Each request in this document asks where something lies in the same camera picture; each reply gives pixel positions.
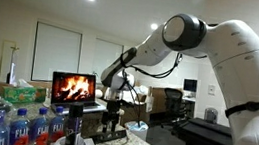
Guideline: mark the green tissue box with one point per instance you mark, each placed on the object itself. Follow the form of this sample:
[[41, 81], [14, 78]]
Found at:
[[24, 92]]

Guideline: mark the computer monitor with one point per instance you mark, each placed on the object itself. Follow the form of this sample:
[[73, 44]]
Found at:
[[190, 85]]

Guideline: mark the left window blind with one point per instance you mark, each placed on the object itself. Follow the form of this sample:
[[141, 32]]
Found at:
[[56, 49]]

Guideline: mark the window blind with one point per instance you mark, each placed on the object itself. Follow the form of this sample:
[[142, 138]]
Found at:
[[105, 54], [56, 49]]

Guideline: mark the right window blind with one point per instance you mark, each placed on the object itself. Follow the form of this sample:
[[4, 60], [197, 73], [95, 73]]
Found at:
[[105, 54]]

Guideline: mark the open laptop showing fire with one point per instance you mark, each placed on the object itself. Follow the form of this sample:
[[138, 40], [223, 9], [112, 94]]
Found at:
[[74, 87]]

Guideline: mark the wall light switch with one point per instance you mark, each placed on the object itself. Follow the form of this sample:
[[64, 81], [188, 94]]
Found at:
[[211, 90]]

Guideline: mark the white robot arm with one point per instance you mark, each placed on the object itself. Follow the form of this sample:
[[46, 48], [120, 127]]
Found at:
[[231, 46]]

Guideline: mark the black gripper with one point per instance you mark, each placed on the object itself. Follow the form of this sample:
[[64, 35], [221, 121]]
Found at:
[[111, 115]]

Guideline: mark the black office chair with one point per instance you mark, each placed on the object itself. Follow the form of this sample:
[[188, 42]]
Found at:
[[173, 103]]

